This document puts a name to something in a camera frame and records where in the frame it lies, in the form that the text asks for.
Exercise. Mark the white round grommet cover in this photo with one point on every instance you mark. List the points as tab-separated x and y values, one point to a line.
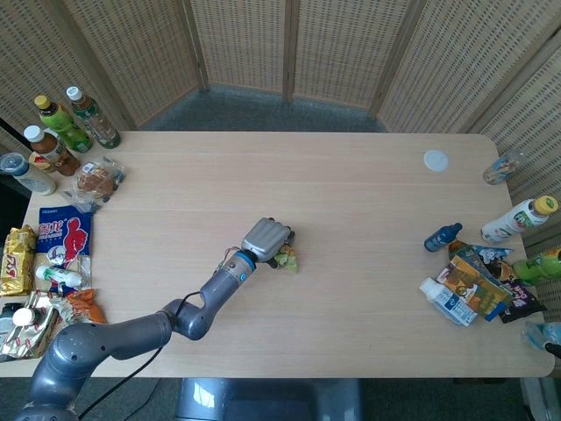
436	160

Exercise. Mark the white cap green tea bottle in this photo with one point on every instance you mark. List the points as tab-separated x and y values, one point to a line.
94	118

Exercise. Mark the grey cap milky bottle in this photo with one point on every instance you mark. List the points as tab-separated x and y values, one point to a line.
30	175

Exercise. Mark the dark purple snack bag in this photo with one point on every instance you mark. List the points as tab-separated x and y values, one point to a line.
521	298

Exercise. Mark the small dark blue bottle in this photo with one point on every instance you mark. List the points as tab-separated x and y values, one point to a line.
440	237

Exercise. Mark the blue white snack bag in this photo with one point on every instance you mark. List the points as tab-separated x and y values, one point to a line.
493	253

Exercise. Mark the orange snack bag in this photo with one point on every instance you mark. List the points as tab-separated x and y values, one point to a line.
87	307

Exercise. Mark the white blue milk bottle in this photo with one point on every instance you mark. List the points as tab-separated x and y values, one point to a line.
451	304

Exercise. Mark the silver gold foil pack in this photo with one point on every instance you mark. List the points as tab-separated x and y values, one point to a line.
33	340

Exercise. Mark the woven wooden folding screen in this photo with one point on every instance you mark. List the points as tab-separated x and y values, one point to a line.
245	39

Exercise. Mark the light blue clear bottle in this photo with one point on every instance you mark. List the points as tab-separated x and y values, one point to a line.
537	335

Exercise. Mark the green snack bag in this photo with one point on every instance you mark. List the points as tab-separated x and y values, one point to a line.
290	261

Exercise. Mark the white cap brown tea bottle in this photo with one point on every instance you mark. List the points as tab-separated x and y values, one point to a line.
52	153

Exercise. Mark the white bottle yellow cap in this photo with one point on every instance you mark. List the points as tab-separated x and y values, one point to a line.
513	221

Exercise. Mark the yellow cap green drink bottle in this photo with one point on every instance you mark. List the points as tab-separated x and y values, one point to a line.
63	125

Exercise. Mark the small white green yogurt bottle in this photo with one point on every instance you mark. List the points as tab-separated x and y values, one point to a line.
59	276

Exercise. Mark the yellow brown snack bag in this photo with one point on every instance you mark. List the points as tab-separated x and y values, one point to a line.
475	289

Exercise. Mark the clear wrapped bread package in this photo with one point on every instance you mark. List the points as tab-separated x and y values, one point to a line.
94	182

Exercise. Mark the clear plastic bottle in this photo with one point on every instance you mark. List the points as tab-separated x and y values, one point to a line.
502	167

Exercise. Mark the grey robot torso base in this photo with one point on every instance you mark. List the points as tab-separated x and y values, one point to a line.
263	399

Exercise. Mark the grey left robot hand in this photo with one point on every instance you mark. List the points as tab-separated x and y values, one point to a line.
263	239

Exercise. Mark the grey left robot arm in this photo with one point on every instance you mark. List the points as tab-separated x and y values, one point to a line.
109	340

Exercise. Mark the gold snack bag red print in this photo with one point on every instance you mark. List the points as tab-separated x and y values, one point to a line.
16	263

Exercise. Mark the bright green drink bottle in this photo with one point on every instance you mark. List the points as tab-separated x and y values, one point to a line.
537	267

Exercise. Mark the blue snack bag red figure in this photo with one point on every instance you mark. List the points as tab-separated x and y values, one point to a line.
66	237

